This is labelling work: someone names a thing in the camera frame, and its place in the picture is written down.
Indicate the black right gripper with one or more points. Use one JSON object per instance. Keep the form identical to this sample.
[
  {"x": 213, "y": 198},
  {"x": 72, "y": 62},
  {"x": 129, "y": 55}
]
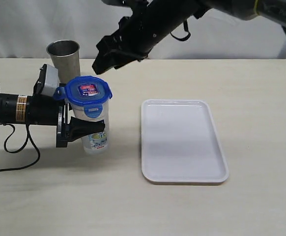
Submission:
[{"x": 138, "y": 34}]

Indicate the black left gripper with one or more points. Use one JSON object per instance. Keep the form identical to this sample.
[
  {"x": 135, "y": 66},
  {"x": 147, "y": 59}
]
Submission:
[{"x": 44, "y": 110}]

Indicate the stainless steel cup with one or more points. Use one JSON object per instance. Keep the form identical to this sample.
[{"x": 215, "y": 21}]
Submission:
[{"x": 65, "y": 57}]

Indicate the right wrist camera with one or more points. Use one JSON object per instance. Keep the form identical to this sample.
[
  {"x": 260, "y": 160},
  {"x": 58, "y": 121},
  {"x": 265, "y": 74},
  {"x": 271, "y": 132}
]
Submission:
[{"x": 121, "y": 3}]

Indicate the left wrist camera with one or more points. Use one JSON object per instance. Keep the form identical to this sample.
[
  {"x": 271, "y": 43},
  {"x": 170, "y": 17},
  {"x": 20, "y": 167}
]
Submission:
[{"x": 47, "y": 82}]

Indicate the white rectangular tray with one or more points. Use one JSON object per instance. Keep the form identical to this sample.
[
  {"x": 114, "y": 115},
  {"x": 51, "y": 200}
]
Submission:
[{"x": 179, "y": 143}]

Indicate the clear plastic container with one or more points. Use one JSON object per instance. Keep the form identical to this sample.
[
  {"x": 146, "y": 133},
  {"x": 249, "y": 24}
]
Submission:
[{"x": 95, "y": 117}]

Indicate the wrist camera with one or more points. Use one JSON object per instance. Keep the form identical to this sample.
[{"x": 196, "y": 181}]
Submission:
[
  {"x": 121, "y": 3},
  {"x": 47, "y": 82}
]

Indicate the blue container lid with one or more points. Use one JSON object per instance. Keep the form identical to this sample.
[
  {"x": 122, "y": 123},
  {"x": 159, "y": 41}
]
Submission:
[{"x": 88, "y": 97}]

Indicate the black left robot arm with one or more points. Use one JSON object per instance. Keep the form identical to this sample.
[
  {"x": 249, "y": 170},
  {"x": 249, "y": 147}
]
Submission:
[{"x": 13, "y": 109}]

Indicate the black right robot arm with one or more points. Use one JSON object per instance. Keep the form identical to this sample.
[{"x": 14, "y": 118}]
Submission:
[{"x": 274, "y": 10}]

